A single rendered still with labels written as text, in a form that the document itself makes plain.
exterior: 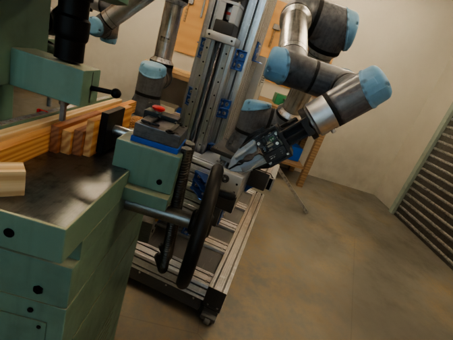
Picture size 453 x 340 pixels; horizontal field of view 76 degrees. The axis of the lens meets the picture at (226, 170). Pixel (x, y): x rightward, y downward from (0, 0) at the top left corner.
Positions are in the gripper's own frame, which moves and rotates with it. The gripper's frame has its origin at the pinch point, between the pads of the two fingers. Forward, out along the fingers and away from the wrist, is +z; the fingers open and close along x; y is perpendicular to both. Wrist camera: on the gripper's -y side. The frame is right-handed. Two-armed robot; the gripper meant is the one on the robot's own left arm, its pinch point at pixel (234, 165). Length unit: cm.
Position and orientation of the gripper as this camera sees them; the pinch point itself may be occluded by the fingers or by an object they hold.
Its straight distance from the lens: 68.8
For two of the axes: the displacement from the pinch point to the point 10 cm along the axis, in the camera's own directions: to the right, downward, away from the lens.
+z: -8.2, 4.7, 3.2
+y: -2.3, 2.4, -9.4
